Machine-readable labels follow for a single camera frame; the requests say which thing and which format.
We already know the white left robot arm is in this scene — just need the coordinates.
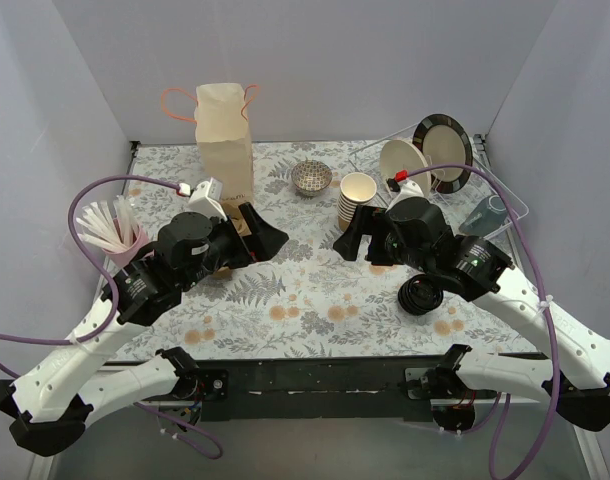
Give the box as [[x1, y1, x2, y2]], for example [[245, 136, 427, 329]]
[[0, 203, 289, 457]]

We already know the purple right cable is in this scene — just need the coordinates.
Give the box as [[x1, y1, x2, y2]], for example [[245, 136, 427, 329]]
[[407, 164, 564, 480]]

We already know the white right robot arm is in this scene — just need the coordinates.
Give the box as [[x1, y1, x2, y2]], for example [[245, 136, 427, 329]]
[[333, 197, 610, 432]]

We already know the stack of black lids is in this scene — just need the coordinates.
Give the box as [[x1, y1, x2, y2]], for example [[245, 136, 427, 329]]
[[397, 274, 444, 316]]

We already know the beige paper takeout bag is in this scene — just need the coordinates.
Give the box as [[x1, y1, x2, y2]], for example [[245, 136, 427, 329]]
[[194, 83, 254, 205]]

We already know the stack of paper cups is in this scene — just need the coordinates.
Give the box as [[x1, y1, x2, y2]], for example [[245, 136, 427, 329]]
[[337, 172, 377, 231]]

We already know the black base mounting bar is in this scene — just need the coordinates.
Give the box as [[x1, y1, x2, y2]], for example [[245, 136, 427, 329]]
[[139, 357, 501, 424]]

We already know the grey blue ceramic mug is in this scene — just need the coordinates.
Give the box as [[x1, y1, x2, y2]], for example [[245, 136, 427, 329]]
[[459, 195, 507, 237]]

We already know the white wire dish rack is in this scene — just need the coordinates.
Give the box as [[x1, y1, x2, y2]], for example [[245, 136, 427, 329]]
[[350, 122, 511, 240]]

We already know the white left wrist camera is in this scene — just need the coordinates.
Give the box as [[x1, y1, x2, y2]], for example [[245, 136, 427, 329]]
[[188, 177, 227, 220]]

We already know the cream ceramic plate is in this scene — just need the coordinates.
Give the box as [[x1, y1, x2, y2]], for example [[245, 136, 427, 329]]
[[379, 139, 432, 198]]

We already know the patterned ceramic bowl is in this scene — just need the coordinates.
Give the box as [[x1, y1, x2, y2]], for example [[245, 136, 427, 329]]
[[291, 160, 332, 197]]

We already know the purple cable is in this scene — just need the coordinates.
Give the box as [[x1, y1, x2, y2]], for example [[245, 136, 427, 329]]
[[0, 175, 224, 460], [407, 164, 564, 480]]

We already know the stack of cardboard cup carriers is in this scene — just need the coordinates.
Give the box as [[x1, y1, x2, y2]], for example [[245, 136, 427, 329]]
[[207, 204, 250, 279]]

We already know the dark rimmed ceramic plate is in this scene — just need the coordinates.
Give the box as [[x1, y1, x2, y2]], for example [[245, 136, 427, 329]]
[[412, 113, 473, 194]]

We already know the floral patterned table mat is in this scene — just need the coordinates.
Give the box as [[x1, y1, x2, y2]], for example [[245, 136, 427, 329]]
[[116, 141, 531, 361]]

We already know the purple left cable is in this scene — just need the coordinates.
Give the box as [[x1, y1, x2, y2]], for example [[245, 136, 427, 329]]
[[0, 175, 224, 460]]

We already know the pink straw holder cup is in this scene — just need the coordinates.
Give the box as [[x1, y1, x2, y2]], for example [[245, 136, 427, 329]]
[[102, 226, 150, 269]]

